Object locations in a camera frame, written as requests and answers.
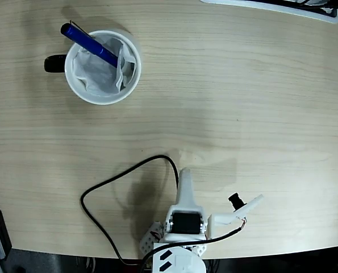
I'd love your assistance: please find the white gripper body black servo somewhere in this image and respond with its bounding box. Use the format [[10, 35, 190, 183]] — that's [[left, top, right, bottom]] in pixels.
[[162, 204, 209, 243]]

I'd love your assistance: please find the blue pen with metal clip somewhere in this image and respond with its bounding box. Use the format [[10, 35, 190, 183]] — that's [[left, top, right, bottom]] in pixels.
[[60, 20, 121, 69]]

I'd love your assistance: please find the crumpled white tissue paper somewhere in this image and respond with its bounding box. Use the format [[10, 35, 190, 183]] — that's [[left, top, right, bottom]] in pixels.
[[72, 36, 137, 96]]

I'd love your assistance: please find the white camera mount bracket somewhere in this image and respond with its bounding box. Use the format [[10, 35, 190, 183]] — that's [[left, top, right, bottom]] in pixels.
[[207, 194, 265, 239]]

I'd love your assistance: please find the black camera cable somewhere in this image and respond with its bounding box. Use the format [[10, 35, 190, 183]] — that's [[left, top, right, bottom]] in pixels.
[[80, 154, 247, 268]]

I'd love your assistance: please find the black camera module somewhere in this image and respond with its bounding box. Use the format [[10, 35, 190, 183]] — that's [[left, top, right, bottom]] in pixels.
[[228, 192, 248, 212]]

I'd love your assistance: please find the white mug with black handle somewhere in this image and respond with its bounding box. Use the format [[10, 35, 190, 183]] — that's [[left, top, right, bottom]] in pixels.
[[43, 30, 143, 105]]

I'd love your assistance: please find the black block beside rail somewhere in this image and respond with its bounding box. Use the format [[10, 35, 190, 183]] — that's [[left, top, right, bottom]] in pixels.
[[0, 210, 13, 258]]

